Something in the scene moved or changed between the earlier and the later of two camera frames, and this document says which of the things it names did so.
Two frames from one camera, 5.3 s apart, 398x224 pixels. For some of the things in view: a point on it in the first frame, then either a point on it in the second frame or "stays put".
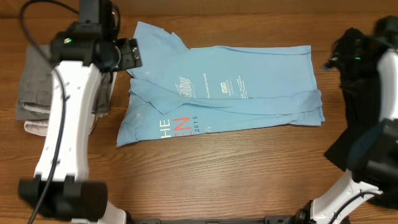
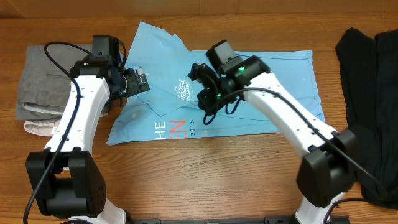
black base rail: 286,219 stays put
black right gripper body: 358,66 -> 217,94
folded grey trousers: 33,99 stays put
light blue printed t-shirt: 178,92 stays put
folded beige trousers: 40,127 stays put
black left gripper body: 124,56 -> 133,85
